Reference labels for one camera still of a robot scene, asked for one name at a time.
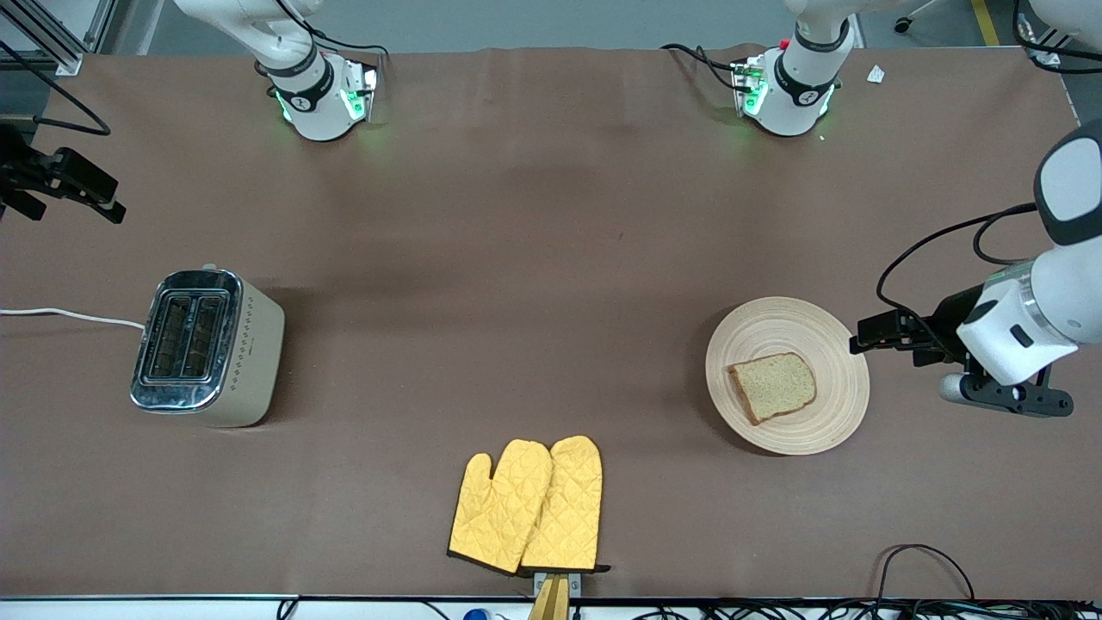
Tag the aluminium frame profile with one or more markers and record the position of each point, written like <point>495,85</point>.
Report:
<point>1049,58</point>
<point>60,47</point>

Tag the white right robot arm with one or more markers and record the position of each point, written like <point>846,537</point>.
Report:
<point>318,112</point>

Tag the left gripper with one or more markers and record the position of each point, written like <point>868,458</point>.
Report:
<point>947,323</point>

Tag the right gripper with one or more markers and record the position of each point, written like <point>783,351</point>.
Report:
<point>19,169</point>

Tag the yellow wooden stand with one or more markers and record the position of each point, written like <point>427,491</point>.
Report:
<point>549,603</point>

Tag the brown toast slice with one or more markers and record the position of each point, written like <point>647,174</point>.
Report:
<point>775,386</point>

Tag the small white paper scrap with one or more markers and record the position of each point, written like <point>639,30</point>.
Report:
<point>876,75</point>

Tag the round wooden plate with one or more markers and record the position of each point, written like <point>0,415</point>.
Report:
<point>792,327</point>

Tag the office chair caster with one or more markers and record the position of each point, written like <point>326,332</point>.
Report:
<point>902,25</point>

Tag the yellow quilted oven mitt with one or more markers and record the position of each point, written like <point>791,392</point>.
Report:
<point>568,508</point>
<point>499,508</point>

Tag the cream and chrome toaster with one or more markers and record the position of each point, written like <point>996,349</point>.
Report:
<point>250,362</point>

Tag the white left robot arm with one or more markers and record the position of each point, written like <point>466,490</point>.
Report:
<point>796,103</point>

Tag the grey metal bracket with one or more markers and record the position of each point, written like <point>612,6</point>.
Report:
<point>574,584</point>

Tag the brown table cover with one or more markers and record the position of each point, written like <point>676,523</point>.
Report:
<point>603,172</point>

